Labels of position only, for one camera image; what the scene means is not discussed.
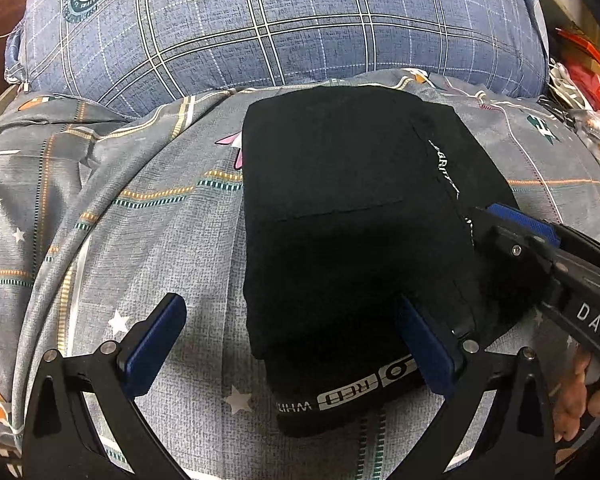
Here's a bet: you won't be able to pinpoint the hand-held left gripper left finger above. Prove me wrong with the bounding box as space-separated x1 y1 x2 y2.
22 294 196 480

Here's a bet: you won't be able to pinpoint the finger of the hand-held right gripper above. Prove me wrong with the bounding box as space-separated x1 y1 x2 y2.
471 206 556 288
487 203 600 266

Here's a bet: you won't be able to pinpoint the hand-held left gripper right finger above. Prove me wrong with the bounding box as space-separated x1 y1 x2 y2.
397 294 556 480

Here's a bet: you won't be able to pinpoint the black pants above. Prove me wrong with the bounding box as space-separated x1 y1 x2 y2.
240 85 551 438

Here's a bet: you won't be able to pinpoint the person's right hand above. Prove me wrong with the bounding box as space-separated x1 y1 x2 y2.
552 347 600 443

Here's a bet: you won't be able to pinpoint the grey star-printed bed sheet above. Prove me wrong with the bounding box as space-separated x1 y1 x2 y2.
0 67 600 480

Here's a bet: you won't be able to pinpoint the clear plastic bags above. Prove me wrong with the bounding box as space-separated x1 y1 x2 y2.
545 60 600 171

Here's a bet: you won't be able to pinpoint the red packets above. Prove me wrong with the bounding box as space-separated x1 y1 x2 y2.
555 27 600 107

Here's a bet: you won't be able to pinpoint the blue plaid pillow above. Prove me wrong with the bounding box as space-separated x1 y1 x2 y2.
2 0 551 117

